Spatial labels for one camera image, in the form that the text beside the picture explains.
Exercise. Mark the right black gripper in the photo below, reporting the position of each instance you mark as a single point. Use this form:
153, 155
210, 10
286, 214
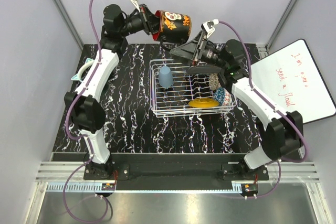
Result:
188, 51

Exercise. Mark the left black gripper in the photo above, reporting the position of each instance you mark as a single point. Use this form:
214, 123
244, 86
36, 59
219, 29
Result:
148, 20

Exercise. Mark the black floral square plate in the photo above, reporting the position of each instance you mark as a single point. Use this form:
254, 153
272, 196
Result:
203, 70

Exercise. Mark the red black mug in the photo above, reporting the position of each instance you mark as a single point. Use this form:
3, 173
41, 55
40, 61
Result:
173, 27

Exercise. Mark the red patterned white bowl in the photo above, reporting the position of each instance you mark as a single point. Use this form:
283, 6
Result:
214, 83

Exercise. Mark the light blue cup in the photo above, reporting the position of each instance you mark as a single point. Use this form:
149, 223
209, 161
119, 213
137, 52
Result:
165, 77

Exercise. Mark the white wire dish rack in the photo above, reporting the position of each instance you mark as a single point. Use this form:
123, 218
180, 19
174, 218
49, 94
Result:
174, 100

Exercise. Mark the blue patterned bowl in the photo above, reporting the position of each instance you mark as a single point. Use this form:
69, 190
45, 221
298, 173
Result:
222, 96

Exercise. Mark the yellow brown-rimmed bowl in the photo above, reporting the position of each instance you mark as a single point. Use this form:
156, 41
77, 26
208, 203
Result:
203, 103

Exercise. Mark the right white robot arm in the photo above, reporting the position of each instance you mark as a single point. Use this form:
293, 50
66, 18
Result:
281, 132

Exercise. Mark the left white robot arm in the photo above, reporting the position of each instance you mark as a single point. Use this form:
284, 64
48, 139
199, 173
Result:
84, 109

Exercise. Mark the teal cat-ear headphones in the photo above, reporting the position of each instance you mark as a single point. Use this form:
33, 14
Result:
78, 76

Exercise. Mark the white whiteboard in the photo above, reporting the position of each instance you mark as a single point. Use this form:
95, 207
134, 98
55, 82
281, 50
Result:
291, 78

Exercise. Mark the black marble mat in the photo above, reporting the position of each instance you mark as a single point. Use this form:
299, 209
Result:
131, 126

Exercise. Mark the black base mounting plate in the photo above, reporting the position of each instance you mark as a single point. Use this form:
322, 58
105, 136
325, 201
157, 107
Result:
124, 166

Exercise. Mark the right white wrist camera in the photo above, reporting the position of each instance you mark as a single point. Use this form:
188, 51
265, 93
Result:
209, 27

